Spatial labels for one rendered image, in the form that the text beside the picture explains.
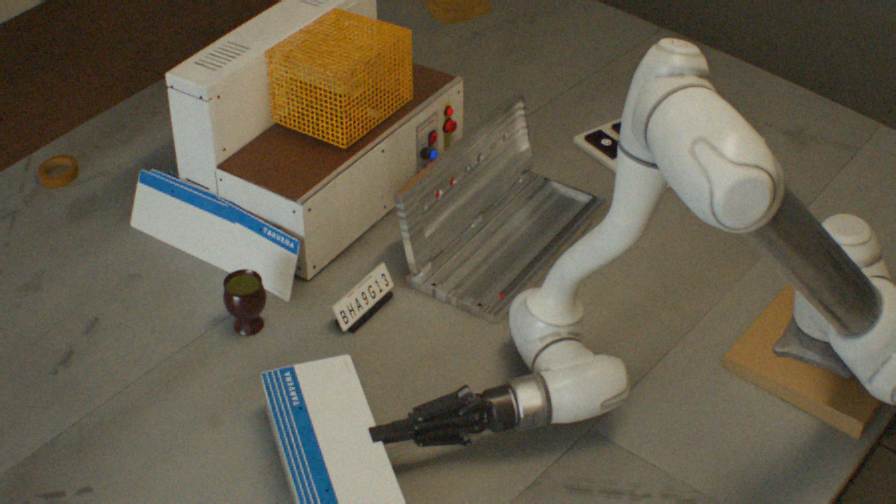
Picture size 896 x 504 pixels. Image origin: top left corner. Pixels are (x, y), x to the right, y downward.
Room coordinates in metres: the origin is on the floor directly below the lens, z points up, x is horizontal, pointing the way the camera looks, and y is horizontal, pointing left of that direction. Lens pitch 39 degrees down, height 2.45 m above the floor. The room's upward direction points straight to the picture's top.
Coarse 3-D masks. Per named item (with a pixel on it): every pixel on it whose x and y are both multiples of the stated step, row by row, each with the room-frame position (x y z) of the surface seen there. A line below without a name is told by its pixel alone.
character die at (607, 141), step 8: (584, 136) 2.31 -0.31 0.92; (592, 136) 2.32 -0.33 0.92; (600, 136) 2.32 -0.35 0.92; (608, 136) 2.32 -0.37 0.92; (592, 144) 2.29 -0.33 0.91; (600, 144) 2.28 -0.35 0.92; (608, 144) 2.28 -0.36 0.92; (616, 144) 2.29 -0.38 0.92; (608, 152) 2.25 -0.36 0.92; (616, 152) 2.25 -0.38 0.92
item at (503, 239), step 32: (512, 192) 2.09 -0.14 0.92; (544, 192) 2.10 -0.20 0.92; (480, 224) 1.98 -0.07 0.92; (512, 224) 1.98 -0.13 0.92; (544, 224) 1.98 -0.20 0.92; (576, 224) 1.98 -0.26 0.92; (448, 256) 1.88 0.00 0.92; (480, 256) 1.88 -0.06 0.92; (512, 256) 1.88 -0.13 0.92; (544, 256) 1.88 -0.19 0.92; (416, 288) 1.80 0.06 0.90; (448, 288) 1.78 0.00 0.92; (480, 288) 1.78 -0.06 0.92; (512, 288) 1.78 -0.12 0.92
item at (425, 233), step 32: (512, 96) 2.18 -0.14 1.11; (480, 128) 2.05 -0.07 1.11; (512, 128) 2.15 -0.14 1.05; (448, 160) 1.95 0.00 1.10; (480, 160) 2.05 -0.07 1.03; (512, 160) 2.11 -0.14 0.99; (416, 192) 1.86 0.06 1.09; (448, 192) 1.94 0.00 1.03; (480, 192) 2.00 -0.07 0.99; (416, 224) 1.83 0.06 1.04; (448, 224) 1.91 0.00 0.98; (416, 256) 1.81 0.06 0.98
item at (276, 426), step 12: (264, 372) 1.48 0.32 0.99; (264, 384) 1.45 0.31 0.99; (276, 408) 1.39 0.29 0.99; (276, 420) 1.36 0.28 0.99; (276, 432) 1.36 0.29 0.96; (276, 444) 1.39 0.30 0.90; (288, 456) 1.28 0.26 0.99; (288, 468) 1.26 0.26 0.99; (288, 480) 1.28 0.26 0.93; (300, 492) 1.21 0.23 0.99
